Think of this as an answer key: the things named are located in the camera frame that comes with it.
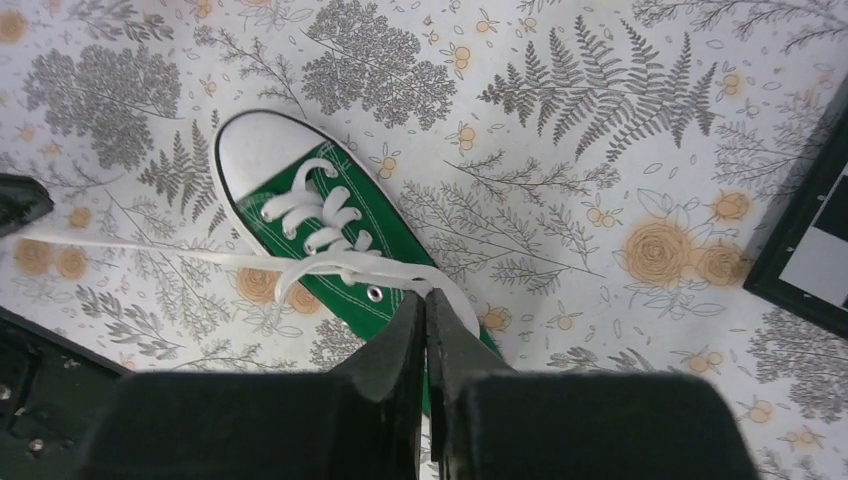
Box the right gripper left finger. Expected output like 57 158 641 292
76 293 424 479

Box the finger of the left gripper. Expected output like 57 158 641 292
1 173 54 237

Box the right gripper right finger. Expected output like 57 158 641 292
424 290 757 479

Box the white shoelace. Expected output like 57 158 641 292
18 153 481 337

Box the green white sneaker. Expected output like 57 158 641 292
210 110 497 351

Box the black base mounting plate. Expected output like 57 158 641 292
1 308 131 480

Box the floral patterned table mat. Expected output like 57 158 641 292
1 1 847 479

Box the black white checkerboard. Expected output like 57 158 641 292
743 125 848 340

